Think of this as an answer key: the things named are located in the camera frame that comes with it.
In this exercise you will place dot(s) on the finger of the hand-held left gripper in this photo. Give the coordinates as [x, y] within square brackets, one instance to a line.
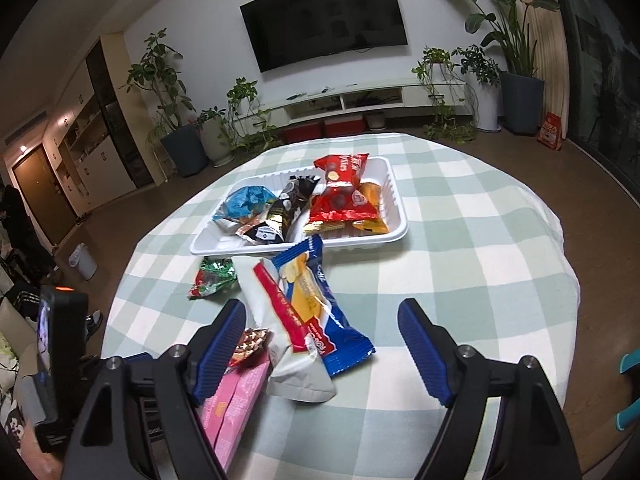
[137, 357]

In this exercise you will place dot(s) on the grey round pot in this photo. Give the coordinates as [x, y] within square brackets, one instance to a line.
[375, 121]

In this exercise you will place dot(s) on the red patterned snack packet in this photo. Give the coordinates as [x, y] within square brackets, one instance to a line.
[250, 345]

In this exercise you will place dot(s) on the red and gold snack packet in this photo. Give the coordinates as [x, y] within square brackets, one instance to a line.
[335, 207]

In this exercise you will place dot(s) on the beige curtain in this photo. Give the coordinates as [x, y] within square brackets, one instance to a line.
[550, 60]

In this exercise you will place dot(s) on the trailing potted plant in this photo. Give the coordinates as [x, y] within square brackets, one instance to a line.
[435, 57]
[242, 92]

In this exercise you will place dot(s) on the dark glass cabinet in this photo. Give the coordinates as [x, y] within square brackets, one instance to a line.
[120, 125]

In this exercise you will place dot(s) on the light blue snack packet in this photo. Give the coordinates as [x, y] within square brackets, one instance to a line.
[245, 202]

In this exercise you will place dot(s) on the wall television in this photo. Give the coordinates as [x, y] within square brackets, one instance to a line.
[325, 20]

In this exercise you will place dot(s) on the glass sliding door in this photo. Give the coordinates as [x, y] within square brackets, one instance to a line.
[610, 85]

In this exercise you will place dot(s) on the tall leafy potted plant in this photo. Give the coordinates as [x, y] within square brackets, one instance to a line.
[185, 152]

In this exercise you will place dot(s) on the bushy plant in white pot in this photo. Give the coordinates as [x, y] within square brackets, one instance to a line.
[487, 110]

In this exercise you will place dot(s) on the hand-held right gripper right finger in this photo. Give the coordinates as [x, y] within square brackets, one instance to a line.
[425, 355]

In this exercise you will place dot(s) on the teal plastic stool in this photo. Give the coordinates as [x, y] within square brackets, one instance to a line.
[631, 362]

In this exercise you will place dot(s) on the broad-leaf plant in dark pot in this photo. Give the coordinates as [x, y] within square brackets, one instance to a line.
[522, 105]

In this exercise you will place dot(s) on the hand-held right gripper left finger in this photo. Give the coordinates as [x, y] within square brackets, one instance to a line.
[220, 350]

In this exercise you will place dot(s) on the brown snack packet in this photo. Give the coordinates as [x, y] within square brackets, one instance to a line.
[247, 226]

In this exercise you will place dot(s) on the wooden door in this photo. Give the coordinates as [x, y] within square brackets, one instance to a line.
[35, 170]

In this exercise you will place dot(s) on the orange snack packet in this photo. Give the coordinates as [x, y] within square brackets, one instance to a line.
[375, 210]

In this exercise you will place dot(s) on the green checked tablecloth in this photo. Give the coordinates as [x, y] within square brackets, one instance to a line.
[450, 260]

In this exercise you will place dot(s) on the black white printed cloth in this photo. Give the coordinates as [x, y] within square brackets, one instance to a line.
[12, 430]

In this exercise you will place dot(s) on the small plant in pale pot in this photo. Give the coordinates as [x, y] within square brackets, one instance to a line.
[215, 140]

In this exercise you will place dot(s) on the red chocolate snack packet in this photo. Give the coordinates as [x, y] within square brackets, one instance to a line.
[342, 170]

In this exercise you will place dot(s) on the pink snack packet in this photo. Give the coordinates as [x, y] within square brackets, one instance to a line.
[235, 405]

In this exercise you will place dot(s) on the white wall cabinets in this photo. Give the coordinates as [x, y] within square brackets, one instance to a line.
[95, 160]

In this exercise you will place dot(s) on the white plastic tray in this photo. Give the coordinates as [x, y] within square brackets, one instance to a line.
[220, 240]

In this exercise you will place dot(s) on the ceiling air vent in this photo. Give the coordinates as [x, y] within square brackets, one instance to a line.
[27, 125]

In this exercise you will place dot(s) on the blue and yellow snack packet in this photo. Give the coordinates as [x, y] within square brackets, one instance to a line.
[320, 305]

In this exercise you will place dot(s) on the white trash bin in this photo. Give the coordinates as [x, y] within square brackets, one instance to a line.
[82, 262]

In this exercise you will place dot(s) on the black snack packet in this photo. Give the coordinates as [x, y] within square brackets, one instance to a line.
[285, 205]

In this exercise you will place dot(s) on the white television console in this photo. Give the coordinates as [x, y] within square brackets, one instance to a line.
[300, 107]

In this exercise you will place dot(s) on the green snack packet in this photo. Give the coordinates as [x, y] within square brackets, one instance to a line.
[212, 277]

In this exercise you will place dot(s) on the white red-striped snack packet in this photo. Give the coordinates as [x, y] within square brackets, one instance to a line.
[280, 350]

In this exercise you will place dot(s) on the red printed bag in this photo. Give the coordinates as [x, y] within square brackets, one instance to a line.
[550, 132]

